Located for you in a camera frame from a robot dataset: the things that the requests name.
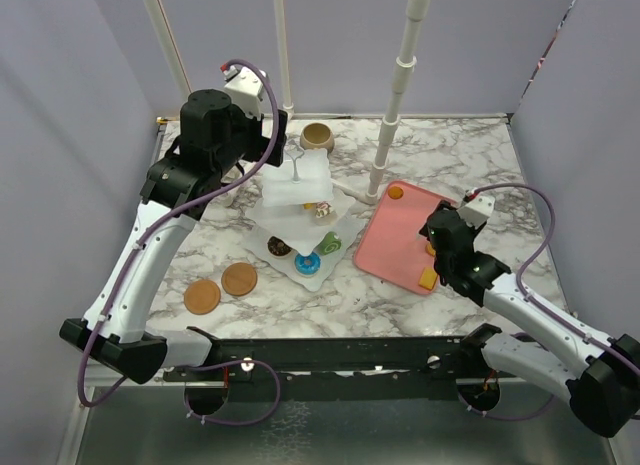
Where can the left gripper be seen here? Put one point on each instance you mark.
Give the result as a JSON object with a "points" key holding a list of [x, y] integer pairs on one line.
{"points": [[261, 144]]}

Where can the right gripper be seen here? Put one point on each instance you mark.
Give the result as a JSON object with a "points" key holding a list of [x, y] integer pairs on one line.
{"points": [[446, 205]]}

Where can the yellow round biscuit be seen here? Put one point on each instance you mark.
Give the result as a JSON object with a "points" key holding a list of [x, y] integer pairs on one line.
{"points": [[430, 250]]}

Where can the pink serving tray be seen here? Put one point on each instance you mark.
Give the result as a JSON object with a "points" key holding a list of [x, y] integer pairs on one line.
{"points": [[391, 247]]}

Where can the chocolate swiss roll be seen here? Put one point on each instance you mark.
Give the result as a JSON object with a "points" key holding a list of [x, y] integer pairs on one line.
{"points": [[323, 211]]}

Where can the white tiered serving stand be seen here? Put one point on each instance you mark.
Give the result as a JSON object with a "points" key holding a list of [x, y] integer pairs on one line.
{"points": [[303, 177]]}

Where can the chocolate donut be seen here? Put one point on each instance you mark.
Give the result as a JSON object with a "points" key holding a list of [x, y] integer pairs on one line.
{"points": [[277, 247]]}

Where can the blue frosted donut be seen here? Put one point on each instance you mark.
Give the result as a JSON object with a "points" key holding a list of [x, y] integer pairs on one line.
{"points": [[308, 265]]}

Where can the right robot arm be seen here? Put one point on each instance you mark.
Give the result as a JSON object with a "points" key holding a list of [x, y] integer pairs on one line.
{"points": [[596, 375]]}

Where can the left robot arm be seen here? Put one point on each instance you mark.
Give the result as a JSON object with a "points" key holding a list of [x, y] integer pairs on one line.
{"points": [[216, 133]]}

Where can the orange cookie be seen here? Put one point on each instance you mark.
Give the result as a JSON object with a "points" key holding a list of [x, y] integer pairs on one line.
{"points": [[395, 192]]}

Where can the beige ceramic cup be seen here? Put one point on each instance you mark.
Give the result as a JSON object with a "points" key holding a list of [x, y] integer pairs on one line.
{"points": [[317, 136]]}

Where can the wooden coaster near stand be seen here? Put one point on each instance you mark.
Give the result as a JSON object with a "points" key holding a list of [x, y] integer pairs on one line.
{"points": [[239, 279]]}

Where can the wooden coaster near edge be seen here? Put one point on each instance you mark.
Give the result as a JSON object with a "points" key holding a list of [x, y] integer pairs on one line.
{"points": [[202, 297]]}

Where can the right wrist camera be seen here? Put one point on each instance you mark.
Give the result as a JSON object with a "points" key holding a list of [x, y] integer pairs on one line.
{"points": [[476, 209]]}

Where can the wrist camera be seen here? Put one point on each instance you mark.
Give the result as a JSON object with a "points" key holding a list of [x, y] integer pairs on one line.
{"points": [[245, 89], [476, 209]]}

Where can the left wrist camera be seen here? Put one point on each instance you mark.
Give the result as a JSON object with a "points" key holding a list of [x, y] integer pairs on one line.
{"points": [[245, 89]]}

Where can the white pvc frame left pole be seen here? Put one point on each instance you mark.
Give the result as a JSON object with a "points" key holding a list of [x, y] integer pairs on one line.
{"points": [[160, 23]]}

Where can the white pvc frame pole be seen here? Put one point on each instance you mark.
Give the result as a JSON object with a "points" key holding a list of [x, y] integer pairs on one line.
{"points": [[405, 62], [281, 35], [160, 23]]}

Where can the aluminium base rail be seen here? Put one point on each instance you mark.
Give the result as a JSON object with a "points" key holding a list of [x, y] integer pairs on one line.
{"points": [[221, 362]]}

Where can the white pvc frame middle pole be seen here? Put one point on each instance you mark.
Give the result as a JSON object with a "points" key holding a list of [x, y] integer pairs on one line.
{"points": [[281, 35]]}

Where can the white pvc frame right pole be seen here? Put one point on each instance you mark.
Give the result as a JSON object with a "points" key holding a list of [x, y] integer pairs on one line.
{"points": [[405, 62]]}

